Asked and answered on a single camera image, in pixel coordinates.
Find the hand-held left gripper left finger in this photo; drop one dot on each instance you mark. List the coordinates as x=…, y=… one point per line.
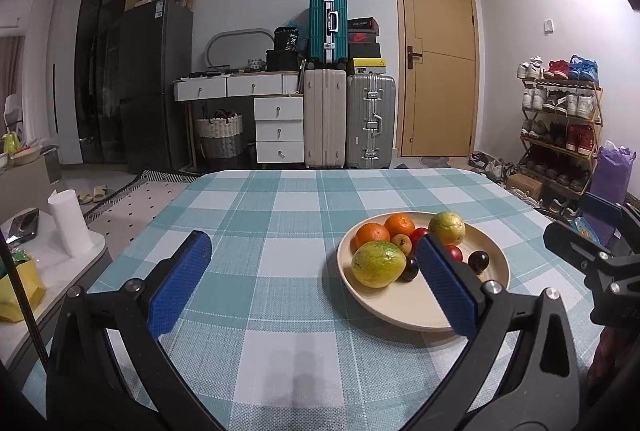
x=180, y=281

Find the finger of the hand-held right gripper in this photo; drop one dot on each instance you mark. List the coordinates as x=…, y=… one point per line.
x=570, y=243
x=602, y=217

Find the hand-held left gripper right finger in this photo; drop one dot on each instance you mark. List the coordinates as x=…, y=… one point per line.
x=447, y=286

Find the red tomato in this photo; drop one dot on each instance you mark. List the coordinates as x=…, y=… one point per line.
x=454, y=253
x=419, y=236

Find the cream round plate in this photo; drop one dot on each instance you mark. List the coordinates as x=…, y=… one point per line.
x=480, y=301

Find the dark plum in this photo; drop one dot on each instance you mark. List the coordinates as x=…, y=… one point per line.
x=479, y=260
x=411, y=269

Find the yellow guava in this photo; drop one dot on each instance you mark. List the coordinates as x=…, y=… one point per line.
x=446, y=227

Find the small brown fruit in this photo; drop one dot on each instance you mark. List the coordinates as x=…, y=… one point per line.
x=401, y=241

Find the green guava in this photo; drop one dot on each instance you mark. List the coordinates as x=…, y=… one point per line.
x=377, y=263

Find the orange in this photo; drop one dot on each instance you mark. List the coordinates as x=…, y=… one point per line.
x=372, y=235
x=400, y=226

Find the purple bag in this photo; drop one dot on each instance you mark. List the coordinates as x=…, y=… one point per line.
x=612, y=171

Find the small cardboard box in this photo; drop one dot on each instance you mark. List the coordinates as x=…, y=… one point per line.
x=525, y=185

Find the patterned floor rug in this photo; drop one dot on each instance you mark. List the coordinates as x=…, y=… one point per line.
x=135, y=206

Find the wooden shoe rack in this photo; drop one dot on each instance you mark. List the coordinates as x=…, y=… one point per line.
x=560, y=131

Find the white side table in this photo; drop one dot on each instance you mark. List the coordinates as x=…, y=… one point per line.
x=75, y=271

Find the pile of scattered shoes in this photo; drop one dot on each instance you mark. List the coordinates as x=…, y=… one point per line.
x=492, y=167

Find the teal checkered tablecloth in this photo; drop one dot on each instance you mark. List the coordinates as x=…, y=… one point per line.
x=280, y=236

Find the pair of beige slippers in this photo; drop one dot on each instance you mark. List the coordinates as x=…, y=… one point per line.
x=92, y=194

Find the white paper towel roll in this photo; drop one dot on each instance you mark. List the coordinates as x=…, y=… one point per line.
x=69, y=223

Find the woven basket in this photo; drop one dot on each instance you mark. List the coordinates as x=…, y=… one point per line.
x=219, y=136

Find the yellow bag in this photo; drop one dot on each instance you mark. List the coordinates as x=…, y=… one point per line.
x=17, y=291

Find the black phone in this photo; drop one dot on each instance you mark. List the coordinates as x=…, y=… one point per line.
x=24, y=226

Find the silver suitcase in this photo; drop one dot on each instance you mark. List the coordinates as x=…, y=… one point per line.
x=371, y=121

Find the white desk with drawers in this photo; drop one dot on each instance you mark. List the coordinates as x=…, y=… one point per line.
x=277, y=126

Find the grey refrigerator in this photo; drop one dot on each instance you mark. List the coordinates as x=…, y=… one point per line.
x=155, y=86

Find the beige suitcase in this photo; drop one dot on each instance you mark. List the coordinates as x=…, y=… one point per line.
x=325, y=118

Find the green kettle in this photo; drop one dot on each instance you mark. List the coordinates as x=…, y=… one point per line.
x=11, y=143

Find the yellow wooden door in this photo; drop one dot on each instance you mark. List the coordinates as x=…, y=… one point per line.
x=440, y=61

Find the yellow and black shoe box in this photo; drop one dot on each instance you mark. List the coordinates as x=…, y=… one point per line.
x=367, y=66

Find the dark glass wardrobe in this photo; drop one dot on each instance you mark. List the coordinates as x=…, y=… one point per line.
x=100, y=51

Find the black storage box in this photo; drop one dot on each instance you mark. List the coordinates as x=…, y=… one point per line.
x=285, y=60

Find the white tall cabinet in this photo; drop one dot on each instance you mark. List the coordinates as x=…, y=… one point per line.
x=67, y=61

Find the brown curtain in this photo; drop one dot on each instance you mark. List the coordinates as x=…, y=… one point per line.
x=10, y=86

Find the black bag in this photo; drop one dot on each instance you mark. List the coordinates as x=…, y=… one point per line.
x=286, y=38

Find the dark shoe box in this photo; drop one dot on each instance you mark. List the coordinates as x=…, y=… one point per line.
x=363, y=24

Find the teal suitcase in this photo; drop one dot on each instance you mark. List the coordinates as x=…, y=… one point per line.
x=320, y=21

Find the white air conditioner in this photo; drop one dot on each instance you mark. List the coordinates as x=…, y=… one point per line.
x=15, y=11

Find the white light switch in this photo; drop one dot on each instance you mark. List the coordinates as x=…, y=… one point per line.
x=549, y=25

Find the grey oval frame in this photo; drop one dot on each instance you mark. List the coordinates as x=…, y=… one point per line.
x=235, y=31

